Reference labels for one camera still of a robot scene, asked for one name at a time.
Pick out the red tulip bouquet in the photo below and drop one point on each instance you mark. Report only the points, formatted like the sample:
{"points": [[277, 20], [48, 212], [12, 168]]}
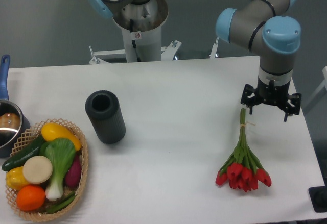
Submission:
{"points": [[243, 170]]}

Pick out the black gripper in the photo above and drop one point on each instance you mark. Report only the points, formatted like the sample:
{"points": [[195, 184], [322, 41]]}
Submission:
{"points": [[272, 89]]}

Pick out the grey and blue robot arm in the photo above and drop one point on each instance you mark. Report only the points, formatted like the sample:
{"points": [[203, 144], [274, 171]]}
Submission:
{"points": [[263, 29]]}

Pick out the woven wicker basket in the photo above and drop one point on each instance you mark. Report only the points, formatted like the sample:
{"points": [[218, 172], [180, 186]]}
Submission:
{"points": [[41, 215]]}

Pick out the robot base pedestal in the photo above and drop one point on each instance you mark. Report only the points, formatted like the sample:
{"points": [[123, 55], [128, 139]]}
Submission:
{"points": [[140, 22]]}

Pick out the dark grey ribbed vase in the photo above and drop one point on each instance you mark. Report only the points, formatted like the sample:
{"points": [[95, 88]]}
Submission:
{"points": [[104, 112]]}

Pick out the black device at table edge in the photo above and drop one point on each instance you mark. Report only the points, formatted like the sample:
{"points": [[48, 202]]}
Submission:
{"points": [[318, 198]]}

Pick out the yellow squash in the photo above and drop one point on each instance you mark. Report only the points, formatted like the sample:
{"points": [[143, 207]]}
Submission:
{"points": [[51, 131]]}

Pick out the white metal mounting frame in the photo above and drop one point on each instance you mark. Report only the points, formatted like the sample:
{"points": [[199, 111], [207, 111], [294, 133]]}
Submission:
{"points": [[171, 52]]}

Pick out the dark green cucumber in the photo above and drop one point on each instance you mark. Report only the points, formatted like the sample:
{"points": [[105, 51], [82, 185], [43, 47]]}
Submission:
{"points": [[21, 157]]}

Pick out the beige round bun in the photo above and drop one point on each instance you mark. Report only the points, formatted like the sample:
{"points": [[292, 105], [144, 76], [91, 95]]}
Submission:
{"points": [[37, 169]]}

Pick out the purple sweet potato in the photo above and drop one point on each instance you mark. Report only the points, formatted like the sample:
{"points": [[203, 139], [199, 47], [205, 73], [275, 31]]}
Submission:
{"points": [[73, 176]]}

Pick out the white frame at right edge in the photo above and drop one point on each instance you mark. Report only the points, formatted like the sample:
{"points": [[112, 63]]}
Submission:
{"points": [[316, 95]]}

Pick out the orange fruit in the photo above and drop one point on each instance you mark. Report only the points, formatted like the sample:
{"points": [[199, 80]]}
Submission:
{"points": [[30, 197]]}

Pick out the green bean pod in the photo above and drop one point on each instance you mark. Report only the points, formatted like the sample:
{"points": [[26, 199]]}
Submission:
{"points": [[61, 205]]}

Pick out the green bok choy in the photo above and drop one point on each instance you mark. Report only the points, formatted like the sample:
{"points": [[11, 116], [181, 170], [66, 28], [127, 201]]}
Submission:
{"points": [[61, 153]]}

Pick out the blue handled saucepan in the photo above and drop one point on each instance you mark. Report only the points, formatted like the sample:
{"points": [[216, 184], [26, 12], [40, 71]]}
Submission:
{"points": [[13, 121]]}

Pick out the yellow bell pepper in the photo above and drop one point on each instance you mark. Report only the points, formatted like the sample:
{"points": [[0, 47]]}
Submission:
{"points": [[15, 179]]}

